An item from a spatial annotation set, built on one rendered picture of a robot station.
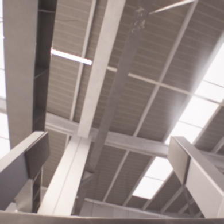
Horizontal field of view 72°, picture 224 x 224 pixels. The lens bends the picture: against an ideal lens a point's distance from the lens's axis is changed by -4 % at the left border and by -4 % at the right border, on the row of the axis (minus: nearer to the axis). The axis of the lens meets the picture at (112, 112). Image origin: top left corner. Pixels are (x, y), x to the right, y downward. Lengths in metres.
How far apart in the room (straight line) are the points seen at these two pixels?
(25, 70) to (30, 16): 0.72
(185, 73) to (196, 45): 1.33
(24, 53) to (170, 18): 6.24
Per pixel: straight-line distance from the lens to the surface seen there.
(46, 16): 2.96
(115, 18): 5.73
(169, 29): 7.71
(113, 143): 8.44
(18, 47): 2.57
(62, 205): 5.67
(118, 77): 4.39
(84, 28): 7.60
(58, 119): 9.09
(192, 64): 8.46
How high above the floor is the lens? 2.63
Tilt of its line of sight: 60 degrees up
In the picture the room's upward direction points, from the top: 9 degrees clockwise
